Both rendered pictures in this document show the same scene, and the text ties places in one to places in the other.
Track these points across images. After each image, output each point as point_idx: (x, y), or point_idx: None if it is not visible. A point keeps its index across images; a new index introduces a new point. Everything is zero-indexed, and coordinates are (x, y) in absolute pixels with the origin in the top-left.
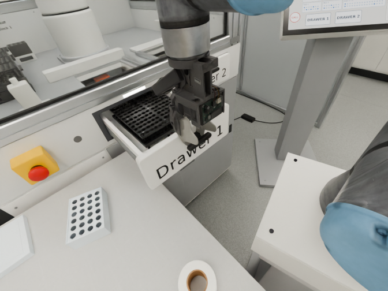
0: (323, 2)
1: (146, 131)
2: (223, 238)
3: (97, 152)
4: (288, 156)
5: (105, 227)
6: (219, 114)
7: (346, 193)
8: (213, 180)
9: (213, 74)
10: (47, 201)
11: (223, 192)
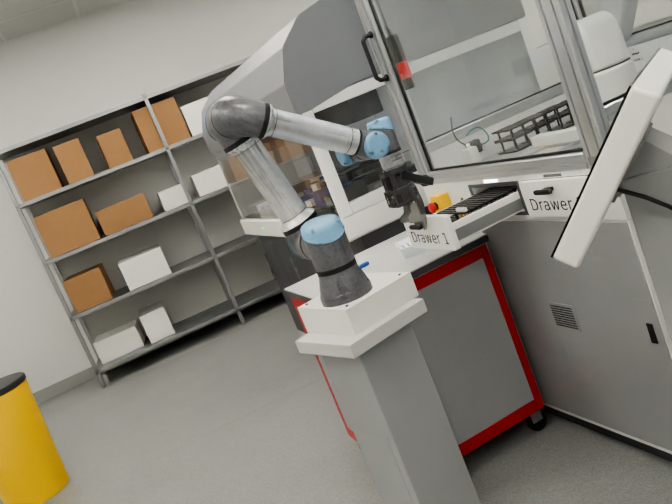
0: None
1: (443, 211)
2: (532, 488)
3: None
4: (405, 272)
5: (403, 251)
6: (397, 207)
7: None
8: (652, 444)
9: (563, 199)
10: None
11: (638, 480)
